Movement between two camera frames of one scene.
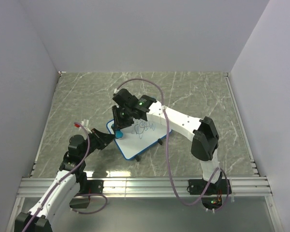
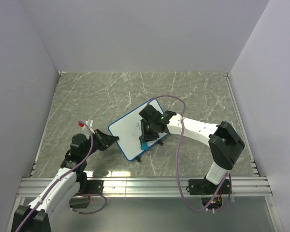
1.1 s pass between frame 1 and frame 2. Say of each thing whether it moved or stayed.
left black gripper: stayed
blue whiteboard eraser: moved
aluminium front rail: stayed
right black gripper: moved
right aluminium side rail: stayed
